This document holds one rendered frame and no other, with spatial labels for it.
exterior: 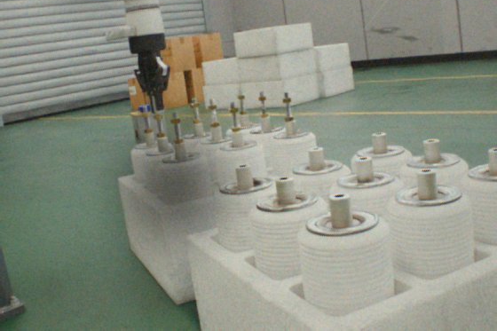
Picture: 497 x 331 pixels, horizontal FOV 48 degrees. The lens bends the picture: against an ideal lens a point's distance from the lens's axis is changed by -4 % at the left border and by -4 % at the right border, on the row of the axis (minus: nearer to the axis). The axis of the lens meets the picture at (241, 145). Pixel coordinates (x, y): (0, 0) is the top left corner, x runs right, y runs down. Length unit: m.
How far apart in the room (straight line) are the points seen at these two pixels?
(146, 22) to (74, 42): 5.67
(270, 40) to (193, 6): 4.06
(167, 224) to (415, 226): 0.52
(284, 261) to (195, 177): 0.42
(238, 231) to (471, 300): 0.31
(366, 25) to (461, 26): 1.18
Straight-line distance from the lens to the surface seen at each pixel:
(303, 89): 4.02
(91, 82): 6.88
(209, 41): 5.36
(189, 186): 1.06
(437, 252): 0.64
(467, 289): 0.63
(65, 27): 6.78
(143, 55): 1.19
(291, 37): 3.96
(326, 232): 0.57
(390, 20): 6.76
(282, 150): 1.14
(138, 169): 1.30
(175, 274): 1.06
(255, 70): 4.01
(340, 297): 0.58
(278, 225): 0.66
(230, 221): 0.78
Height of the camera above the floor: 0.44
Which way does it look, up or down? 10 degrees down
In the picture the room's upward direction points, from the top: 8 degrees counter-clockwise
